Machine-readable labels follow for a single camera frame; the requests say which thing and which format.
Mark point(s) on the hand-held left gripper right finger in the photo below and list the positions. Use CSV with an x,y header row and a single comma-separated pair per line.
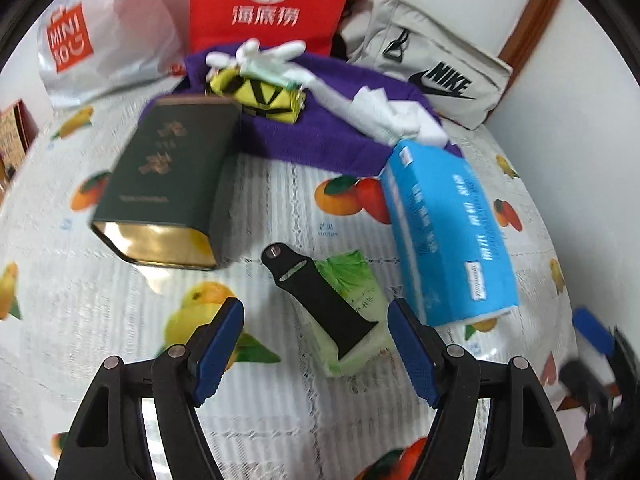
x,y
415,355

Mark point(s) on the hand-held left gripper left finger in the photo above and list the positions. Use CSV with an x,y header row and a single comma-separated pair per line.
x,y
220,350

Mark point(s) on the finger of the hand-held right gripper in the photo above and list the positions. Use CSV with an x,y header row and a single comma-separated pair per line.
x,y
580,380
595,332

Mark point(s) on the white lace cloth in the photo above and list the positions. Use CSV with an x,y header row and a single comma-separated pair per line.
x,y
385,112

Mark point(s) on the yellow mesh bag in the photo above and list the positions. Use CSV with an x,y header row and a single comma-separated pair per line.
x,y
270,97

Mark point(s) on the white glove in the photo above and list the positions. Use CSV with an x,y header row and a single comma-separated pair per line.
x,y
280,52

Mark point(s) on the blue tissue pack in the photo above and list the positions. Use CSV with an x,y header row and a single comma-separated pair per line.
x,y
445,230

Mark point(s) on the fruit print tablecloth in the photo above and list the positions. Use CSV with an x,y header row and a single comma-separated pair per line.
x,y
280,200

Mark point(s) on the dark green tea tin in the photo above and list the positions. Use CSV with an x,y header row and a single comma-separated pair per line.
x,y
160,170

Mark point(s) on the purple towel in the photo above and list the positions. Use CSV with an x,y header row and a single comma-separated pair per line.
x,y
310,135

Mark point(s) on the small red packet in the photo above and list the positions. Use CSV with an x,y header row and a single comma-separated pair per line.
x,y
176,68

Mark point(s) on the brown printed box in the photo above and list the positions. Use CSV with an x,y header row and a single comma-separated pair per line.
x,y
15,135

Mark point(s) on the grey canvas bag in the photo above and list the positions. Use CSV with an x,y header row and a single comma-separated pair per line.
x,y
425,45

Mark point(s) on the white plastic shopping bag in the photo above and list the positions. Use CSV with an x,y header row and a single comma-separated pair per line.
x,y
125,25

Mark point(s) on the red paper bag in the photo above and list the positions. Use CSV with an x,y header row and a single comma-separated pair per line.
x,y
270,0

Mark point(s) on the brown wooden door frame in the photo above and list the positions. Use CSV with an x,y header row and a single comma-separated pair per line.
x,y
532,20

